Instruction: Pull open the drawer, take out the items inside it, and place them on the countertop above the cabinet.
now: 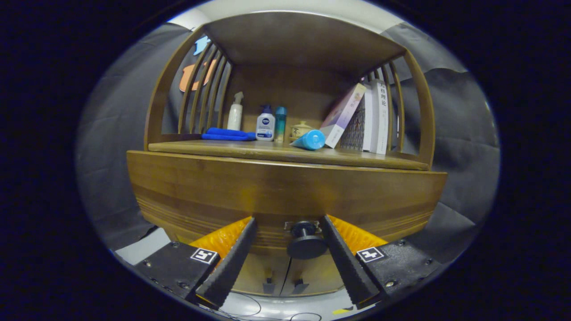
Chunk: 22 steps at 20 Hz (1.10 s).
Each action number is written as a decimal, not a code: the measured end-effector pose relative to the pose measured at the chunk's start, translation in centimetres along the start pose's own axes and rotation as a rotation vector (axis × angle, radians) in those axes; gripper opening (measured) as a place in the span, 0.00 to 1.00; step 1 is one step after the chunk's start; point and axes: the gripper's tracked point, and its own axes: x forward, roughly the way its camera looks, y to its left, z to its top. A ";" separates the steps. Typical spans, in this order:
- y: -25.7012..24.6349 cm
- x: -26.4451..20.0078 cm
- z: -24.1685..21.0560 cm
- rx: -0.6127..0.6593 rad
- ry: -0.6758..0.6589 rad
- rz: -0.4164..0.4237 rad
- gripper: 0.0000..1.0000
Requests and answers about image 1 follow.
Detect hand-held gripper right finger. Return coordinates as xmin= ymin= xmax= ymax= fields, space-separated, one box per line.
xmin=322 ymin=215 xmax=440 ymax=306

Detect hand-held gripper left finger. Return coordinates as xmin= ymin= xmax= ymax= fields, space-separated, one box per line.
xmin=134 ymin=217 xmax=258 ymax=309

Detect black round drawer knob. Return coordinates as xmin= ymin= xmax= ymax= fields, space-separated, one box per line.
xmin=285 ymin=221 xmax=329 ymax=260

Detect wooden drawer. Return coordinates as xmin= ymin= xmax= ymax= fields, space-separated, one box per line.
xmin=126 ymin=150 xmax=448 ymax=263

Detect blue cosmetic tube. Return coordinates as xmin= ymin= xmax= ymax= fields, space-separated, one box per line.
xmin=290 ymin=129 xmax=326 ymax=151

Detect wooden cabinet door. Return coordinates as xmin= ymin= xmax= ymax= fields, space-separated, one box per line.
xmin=232 ymin=253 xmax=288 ymax=296
xmin=281 ymin=256 xmax=351 ymax=296

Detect wooden countertop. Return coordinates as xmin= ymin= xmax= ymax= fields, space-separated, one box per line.
xmin=148 ymin=139 xmax=430 ymax=171

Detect wooden cabinet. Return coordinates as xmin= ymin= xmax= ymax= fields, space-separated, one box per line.
xmin=144 ymin=11 xmax=435 ymax=297

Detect blue folded cloth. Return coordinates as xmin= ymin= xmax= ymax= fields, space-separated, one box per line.
xmin=201 ymin=128 xmax=257 ymax=142

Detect patterned cover book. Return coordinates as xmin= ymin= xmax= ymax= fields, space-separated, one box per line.
xmin=339 ymin=96 xmax=373 ymax=151

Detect white lotion bottle blue cap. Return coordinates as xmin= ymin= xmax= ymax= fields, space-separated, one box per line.
xmin=256 ymin=105 xmax=275 ymax=142

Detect beige lidded tea cup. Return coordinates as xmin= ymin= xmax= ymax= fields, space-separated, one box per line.
xmin=290 ymin=120 xmax=313 ymax=142

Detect white book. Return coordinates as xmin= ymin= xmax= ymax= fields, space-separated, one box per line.
xmin=370 ymin=79 xmax=389 ymax=155

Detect white spray bottle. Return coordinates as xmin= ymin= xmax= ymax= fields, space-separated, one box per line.
xmin=227 ymin=91 xmax=244 ymax=131

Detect purple cover book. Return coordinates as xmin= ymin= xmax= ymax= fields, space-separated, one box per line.
xmin=320 ymin=83 xmax=367 ymax=149

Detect slim teal bottle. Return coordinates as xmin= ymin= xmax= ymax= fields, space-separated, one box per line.
xmin=275 ymin=106 xmax=287 ymax=143

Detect black floor cables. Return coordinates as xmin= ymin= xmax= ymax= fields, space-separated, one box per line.
xmin=210 ymin=292 xmax=322 ymax=321

